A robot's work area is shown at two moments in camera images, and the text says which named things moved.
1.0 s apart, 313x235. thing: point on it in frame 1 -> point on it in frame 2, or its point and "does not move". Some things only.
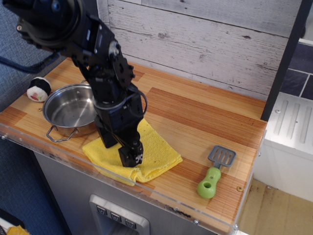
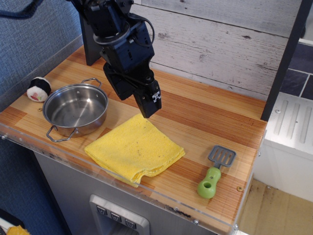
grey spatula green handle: [220, 156] does not move
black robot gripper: [118, 117] -> [129, 52]
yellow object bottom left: [16, 230] does not move
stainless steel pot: [69, 110] does not move
